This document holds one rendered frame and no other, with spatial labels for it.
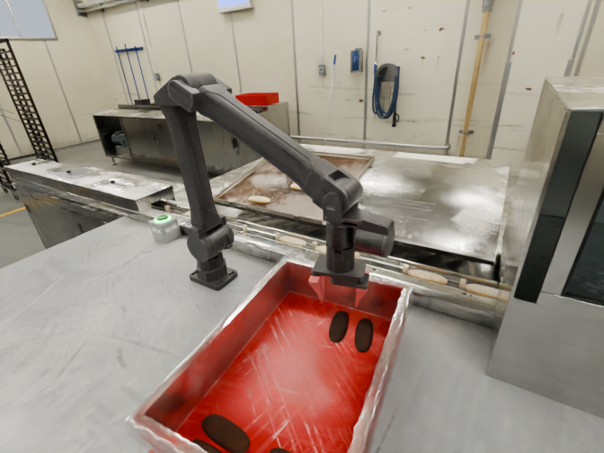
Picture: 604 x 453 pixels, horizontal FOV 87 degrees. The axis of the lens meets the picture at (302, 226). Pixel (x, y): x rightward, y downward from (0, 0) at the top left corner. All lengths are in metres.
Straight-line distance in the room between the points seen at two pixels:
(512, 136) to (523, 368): 3.64
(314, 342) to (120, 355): 0.42
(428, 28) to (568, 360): 4.14
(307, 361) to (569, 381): 0.45
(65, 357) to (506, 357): 0.90
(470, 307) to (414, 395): 0.25
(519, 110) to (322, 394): 3.82
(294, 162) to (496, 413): 0.56
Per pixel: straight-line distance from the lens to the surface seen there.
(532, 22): 4.15
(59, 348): 0.96
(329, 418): 0.64
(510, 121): 4.20
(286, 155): 0.60
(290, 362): 0.71
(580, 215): 0.57
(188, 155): 0.80
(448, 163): 1.43
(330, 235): 0.61
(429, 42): 4.54
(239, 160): 3.93
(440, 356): 0.76
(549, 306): 0.64
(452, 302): 0.83
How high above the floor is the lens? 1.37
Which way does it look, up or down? 27 degrees down
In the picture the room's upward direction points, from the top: 3 degrees counter-clockwise
